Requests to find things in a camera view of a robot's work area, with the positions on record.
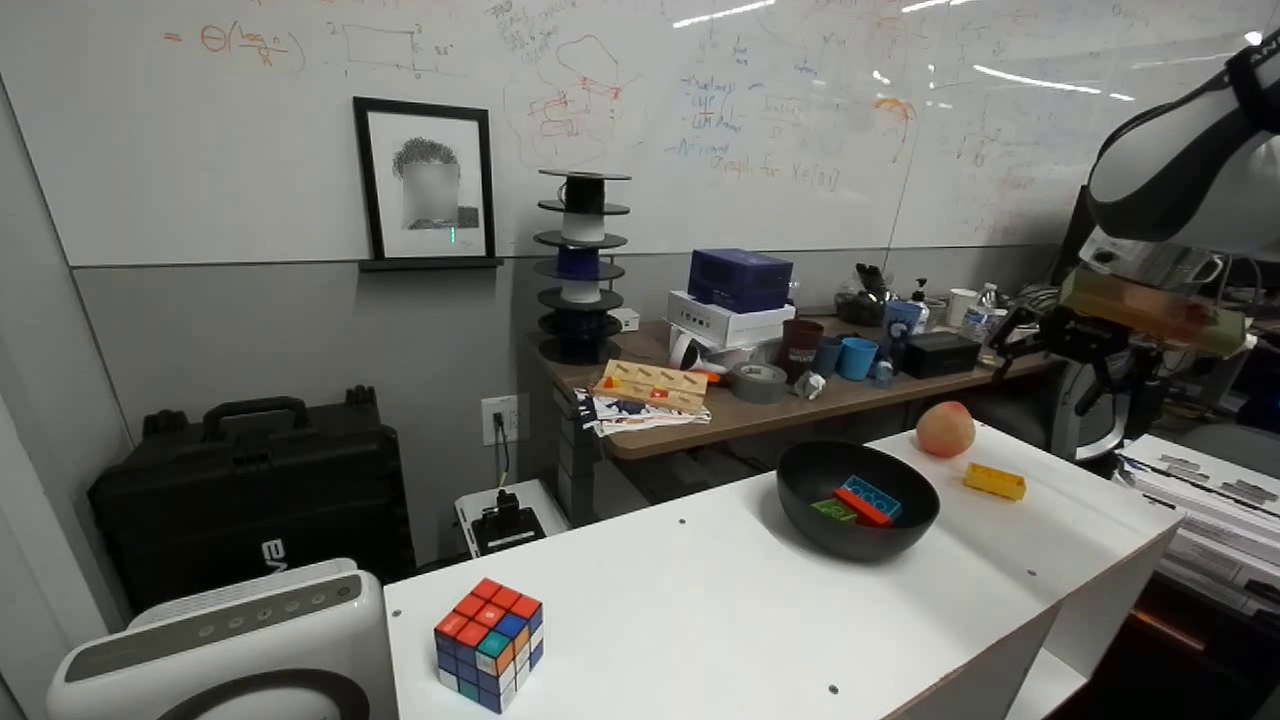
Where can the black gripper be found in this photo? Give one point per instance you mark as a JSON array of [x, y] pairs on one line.
[[1109, 349]]

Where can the yellow toy brick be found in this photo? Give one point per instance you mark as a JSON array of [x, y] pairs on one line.
[[993, 482]]

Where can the blue toy brick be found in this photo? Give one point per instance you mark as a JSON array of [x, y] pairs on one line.
[[878, 496]]

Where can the red toy brick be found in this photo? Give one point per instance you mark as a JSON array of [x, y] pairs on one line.
[[863, 511]]

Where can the green toy brick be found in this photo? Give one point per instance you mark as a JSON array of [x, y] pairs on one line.
[[834, 511]]

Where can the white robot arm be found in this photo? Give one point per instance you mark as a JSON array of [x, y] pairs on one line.
[[1187, 175]]

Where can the black bowl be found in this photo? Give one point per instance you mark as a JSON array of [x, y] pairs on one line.
[[813, 469]]

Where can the black box on desk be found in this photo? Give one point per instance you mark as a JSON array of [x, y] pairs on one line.
[[937, 352]]

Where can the grey office chair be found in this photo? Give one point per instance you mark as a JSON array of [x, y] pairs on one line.
[[1087, 425]]

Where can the toy peach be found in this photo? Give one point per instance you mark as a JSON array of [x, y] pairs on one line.
[[945, 430]]

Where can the blue cup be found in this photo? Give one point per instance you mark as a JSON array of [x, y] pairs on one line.
[[857, 358]]

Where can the wooden desk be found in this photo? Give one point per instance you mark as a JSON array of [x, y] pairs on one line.
[[738, 438]]

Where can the dark brown cup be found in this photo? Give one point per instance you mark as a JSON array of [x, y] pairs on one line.
[[803, 336]]

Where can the purple box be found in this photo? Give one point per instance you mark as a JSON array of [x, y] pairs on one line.
[[741, 281]]

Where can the white box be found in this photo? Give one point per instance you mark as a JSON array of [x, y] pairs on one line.
[[721, 327]]

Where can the wooden puzzle board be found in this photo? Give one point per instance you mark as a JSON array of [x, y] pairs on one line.
[[654, 386]]

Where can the white shelf table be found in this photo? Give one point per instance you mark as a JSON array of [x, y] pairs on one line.
[[718, 610]]

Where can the stack of filament spools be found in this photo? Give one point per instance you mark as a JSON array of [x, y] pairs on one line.
[[583, 307]]

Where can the white device on floor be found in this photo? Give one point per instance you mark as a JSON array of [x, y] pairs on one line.
[[506, 519]]

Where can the Rubik's cube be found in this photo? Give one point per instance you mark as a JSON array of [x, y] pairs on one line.
[[490, 643]]

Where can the framed picture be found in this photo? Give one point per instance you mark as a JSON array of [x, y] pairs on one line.
[[424, 183]]

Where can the white air purifier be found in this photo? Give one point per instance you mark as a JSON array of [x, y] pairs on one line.
[[288, 646]]

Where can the black hard case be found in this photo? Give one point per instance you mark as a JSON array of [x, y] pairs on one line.
[[248, 488]]

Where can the wrist camera mount plate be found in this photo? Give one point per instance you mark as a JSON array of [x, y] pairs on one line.
[[1158, 314]]

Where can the grey duct tape roll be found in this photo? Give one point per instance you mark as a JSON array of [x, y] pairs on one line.
[[756, 381]]

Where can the wall power outlet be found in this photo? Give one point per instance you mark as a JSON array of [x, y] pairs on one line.
[[499, 419]]

